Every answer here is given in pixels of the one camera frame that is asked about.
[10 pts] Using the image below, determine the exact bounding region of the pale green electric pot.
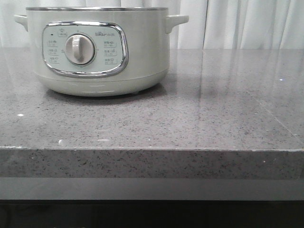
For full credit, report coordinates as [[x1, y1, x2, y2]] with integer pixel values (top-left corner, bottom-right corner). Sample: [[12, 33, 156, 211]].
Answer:
[[14, 7, 189, 97]]

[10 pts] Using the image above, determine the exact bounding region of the white curtain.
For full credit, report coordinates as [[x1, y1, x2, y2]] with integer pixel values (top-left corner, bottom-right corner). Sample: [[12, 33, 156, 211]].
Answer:
[[0, 0, 304, 49]]

